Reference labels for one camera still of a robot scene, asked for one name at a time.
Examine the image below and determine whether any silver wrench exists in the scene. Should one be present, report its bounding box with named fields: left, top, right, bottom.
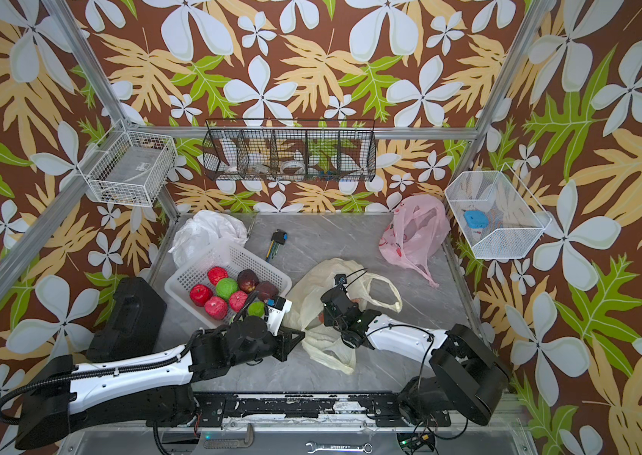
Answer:
left=306, top=441, right=373, bottom=454

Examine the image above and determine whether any white wire basket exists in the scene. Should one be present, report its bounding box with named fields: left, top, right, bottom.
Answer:
left=78, top=121, right=177, bottom=208
left=445, top=166, right=552, bottom=262

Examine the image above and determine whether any blue object in basket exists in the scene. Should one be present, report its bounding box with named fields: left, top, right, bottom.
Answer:
left=464, top=210, right=490, bottom=231

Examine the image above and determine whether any white wire basket right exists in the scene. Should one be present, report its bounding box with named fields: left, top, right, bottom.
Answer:
left=445, top=166, right=552, bottom=262

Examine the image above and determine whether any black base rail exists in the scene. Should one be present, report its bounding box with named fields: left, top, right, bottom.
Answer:
left=145, top=391, right=458, bottom=428

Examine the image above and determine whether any green apple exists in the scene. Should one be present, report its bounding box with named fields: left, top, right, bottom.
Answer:
left=216, top=278, right=239, bottom=301
left=247, top=301, right=266, bottom=318

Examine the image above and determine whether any white perforated plastic basket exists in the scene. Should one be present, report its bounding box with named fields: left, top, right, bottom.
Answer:
left=165, top=239, right=292, bottom=328

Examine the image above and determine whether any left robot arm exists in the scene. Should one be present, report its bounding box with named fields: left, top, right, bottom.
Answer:
left=0, top=316, right=305, bottom=450

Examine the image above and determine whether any pink apple-print plastic bag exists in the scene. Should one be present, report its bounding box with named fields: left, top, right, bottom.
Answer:
left=379, top=195, right=451, bottom=288

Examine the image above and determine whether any black tool case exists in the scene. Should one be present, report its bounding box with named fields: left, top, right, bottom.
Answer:
left=86, top=277, right=166, bottom=363

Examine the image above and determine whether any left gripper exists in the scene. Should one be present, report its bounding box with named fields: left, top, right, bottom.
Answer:
left=231, top=322, right=308, bottom=368

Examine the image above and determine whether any yellow orange-print plastic bag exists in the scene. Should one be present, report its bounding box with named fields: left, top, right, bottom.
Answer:
left=283, top=258, right=402, bottom=375

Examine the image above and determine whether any aluminium frame post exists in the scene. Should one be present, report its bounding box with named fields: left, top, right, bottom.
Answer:
left=433, top=0, right=555, bottom=220

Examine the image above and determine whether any small black connector with wires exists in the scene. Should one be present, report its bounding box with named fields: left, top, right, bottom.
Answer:
left=265, top=229, right=288, bottom=262

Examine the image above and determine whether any white plastic bag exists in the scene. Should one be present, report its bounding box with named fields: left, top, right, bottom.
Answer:
left=169, top=210, right=249, bottom=267

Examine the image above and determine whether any black wire wall basket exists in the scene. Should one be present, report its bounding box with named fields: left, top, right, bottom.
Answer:
left=199, top=119, right=378, bottom=182

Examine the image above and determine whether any white wire basket left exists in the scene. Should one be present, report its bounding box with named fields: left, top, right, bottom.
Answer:
left=78, top=121, right=177, bottom=208

